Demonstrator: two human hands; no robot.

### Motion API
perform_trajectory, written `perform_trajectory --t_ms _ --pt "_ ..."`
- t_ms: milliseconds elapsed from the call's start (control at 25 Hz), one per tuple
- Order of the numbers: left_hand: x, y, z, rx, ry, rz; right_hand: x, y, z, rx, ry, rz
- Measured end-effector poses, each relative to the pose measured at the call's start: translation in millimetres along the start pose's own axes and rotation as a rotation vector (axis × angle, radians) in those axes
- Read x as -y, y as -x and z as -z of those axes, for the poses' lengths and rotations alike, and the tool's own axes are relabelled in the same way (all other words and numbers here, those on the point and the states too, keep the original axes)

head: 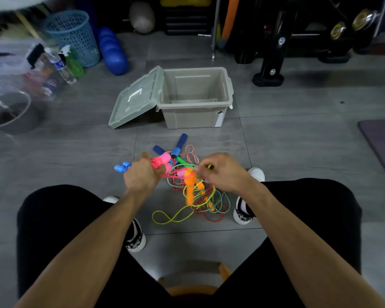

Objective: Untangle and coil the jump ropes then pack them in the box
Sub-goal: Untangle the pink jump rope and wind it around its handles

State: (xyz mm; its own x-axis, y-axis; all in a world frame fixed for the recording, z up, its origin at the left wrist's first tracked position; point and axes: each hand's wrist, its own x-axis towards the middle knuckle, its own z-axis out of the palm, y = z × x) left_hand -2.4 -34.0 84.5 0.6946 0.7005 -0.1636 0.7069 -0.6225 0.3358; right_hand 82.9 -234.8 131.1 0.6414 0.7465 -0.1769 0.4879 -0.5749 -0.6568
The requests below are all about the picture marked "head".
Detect person's left hand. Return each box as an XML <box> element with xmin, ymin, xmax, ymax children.
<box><xmin>123</xmin><ymin>152</ymin><xmax>167</xmax><ymax>198</ymax></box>

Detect person's right hand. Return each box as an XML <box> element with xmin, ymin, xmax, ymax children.
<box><xmin>194</xmin><ymin>153</ymin><xmax>256</xmax><ymax>195</ymax></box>

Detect hot pink skipping rope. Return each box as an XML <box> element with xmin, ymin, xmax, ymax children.
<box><xmin>150</xmin><ymin>153</ymin><xmax>193</xmax><ymax>180</ymax></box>

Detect pile of colourful jump ropes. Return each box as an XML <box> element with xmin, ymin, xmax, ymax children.
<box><xmin>151</xmin><ymin>133</ymin><xmax>231</xmax><ymax>225</ymax></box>

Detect grey plastic storage box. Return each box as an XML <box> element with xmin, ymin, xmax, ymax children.
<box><xmin>156</xmin><ymin>67</ymin><xmax>234</xmax><ymax>129</ymax></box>

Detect person's left forearm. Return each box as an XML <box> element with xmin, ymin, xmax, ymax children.
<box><xmin>14</xmin><ymin>189</ymin><xmax>154</xmax><ymax>308</ymax></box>

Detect person's right forearm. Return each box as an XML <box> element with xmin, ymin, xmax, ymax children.
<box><xmin>243</xmin><ymin>179</ymin><xmax>385</xmax><ymax>308</ymax></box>

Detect grey-green box lid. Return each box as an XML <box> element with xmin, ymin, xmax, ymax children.
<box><xmin>108</xmin><ymin>65</ymin><xmax>165</xmax><ymax>129</ymax></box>

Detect person's right leg black trousers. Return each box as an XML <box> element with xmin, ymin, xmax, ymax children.
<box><xmin>218</xmin><ymin>178</ymin><xmax>362</xmax><ymax>308</ymax></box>

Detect person's leg black trousers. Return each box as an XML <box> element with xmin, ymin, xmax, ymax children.
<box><xmin>16</xmin><ymin>185</ymin><xmax>167</xmax><ymax>308</ymax></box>
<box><xmin>218</xmin><ymin>178</ymin><xmax>362</xmax><ymax>308</ymax></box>

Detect person's left leg black trousers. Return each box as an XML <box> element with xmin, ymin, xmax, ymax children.
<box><xmin>16</xmin><ymin>185</ymin><xmax>167</xmax><ymax>308</ymax></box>

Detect white right shoe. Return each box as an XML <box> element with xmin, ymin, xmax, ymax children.
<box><xmin>233</xmin><ymin>167</ymin><xmax>266</xmax><ymax>225</ymax></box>

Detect white shoe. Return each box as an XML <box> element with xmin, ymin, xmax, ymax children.
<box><xmin>233</xmin><ymin>167</ymin><xmax>266</xmax><ymax>225</ymax></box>
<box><xmin>102</xmin><ymin>196</ymin><xmax>147</xmax><ymax>253</ymax></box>

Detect white left shoe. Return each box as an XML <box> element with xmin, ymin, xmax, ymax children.
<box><xmin>102</xmin><ymin>196</ymin><xmax>147</xmax><ymax>253</ymax></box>

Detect wooden stool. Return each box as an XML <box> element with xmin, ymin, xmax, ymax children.
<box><xmin>157</xmin><ymin>262</ymin><xmax>232</xmax><ymax>297</ymax></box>

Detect black dumbbell rack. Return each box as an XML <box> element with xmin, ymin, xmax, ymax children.
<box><xmin>228</xmin><ymin>0</ymin><xmax>385</xmax><ymax>88</ymax></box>

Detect grey metal bowl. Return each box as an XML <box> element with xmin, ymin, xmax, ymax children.
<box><xmin>0</xmin><ymin>91</ymin><xmax>42</xmax><ymax>135</ymax></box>

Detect clear water bottle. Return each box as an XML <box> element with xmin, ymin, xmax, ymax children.
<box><xmin>44</xmin><ymin>47</ymin><xmax>77</xmax><ymax>85</ymax></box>

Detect green spray bottle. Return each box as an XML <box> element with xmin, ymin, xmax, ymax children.
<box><xmin>58</xmin><ymin>44</ymin><xmax>85</xmax><ymax>78</ymax></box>

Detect purple floor mat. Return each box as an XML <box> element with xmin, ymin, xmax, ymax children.
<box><xmin>358</xmin><ymin>119</ymin><xmax>385</xmax><ymax>190</ymax></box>

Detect orange and green foam stick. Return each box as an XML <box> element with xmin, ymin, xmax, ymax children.
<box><xmin>217</xmin><ymin>0</ymin><xmax>241</xmax><ymax>50</ymax></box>

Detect light blue mesh basket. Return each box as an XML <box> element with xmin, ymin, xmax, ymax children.
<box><xmin>41</xmin><ymin>10</ymin><xmax>101</xmax><ymax>68</ymax></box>

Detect beige exercise ball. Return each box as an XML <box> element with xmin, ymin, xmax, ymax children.
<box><xmin>129</xmin><ymin>1</ymin><xmax>156</xmax><ymax>35</ymax></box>

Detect clear plastic lidded bin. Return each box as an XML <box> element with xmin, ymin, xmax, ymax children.
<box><xmin>0</xmin><ymin>40</ymin><xmax>63</xmax><ymax>101</ymax></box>

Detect black dumbbell gold end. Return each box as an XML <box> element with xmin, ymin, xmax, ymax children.
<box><xmin>330</xmin><ymin>21</ymin><xmax>347</xmax><ymax>41</ymax></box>
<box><xmin>352</xmin><ymin>9</ymin><xmax>376</xmax><ymax>32</ymax></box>

